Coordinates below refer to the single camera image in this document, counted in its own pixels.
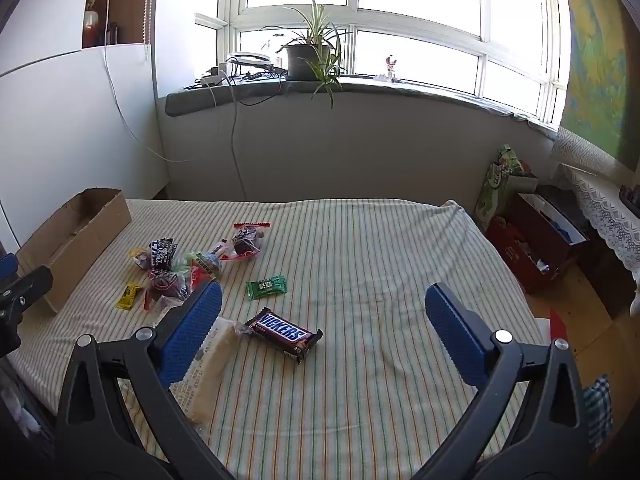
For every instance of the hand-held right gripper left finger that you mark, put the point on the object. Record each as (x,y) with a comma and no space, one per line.
(192,332)

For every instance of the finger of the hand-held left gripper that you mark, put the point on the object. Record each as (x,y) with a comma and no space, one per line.
(27,287)
(7,264)

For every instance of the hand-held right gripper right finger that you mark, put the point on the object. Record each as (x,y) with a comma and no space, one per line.
(452,332)

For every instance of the clear bag of crackers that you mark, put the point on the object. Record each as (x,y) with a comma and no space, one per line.
(215,375)

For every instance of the red-edged dark snack packet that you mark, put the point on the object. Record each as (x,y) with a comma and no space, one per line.
(245,241)
(165,285)

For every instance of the brown cardboard box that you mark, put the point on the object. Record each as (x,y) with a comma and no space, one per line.
(75,240)

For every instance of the black white snack packet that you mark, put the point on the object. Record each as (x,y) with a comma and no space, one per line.
(162,252)

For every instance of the green candy packet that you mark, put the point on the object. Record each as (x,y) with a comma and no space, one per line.
(266,287)

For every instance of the brown chocolate bar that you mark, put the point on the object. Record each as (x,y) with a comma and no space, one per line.
(280,332)

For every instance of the light green wrapped candy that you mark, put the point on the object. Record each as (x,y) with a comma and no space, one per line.
(186,261)

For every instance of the small pink white packet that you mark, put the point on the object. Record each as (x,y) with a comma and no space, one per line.
(218,248)

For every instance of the yellow clear candy packet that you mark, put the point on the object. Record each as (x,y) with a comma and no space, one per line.
(141,258)

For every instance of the low red cardboard box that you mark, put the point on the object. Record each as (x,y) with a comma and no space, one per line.
(515,255)

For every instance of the striped bed sheet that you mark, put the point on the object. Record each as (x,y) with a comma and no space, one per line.
(375,270)

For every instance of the open red cardboard box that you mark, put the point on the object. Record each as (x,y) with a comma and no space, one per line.
(545,232)

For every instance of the green printed bag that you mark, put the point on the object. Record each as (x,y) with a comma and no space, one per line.
(495,190)

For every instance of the white cabinet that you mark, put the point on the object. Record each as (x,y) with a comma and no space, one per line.
(60,125)

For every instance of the blue checkered cloth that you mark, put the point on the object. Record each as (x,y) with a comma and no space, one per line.
(598,410)

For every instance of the white lace tablecloth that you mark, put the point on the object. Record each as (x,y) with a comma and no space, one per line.
(600,200)

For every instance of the grey windowsill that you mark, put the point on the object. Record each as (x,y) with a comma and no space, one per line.
(400,92)

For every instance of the white power adapter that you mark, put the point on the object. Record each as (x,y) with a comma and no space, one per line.
(215,79)

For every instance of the small red white figurine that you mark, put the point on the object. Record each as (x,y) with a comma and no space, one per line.
(391,67)

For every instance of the wooden shelf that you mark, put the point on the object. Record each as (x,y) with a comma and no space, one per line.
(125,0)

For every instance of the potted spider plant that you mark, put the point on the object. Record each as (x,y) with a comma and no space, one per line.
(305,62)

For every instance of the white framed window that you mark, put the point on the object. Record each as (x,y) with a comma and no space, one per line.
(415,20)

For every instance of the colourful wall poster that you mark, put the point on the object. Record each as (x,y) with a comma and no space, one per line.
(600,70)

